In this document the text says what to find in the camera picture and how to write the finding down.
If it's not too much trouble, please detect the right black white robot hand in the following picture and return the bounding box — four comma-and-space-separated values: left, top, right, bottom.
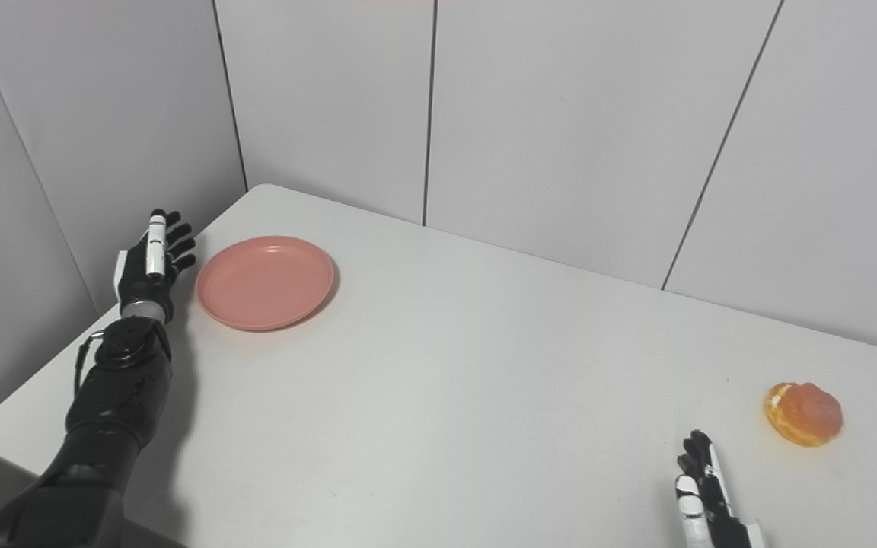
674, 429, 767, 548

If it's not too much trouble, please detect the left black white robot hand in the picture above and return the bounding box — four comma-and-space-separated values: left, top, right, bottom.
113, 208, 198, 325

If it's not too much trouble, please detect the pink round plate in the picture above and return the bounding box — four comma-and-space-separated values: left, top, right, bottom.
195, 235, 336, 333

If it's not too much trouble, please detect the orange cream puff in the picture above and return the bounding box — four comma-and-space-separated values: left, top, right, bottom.
763, 381, 844, 448

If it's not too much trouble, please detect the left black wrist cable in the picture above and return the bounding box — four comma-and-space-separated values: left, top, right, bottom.
72, 330, 105, 401

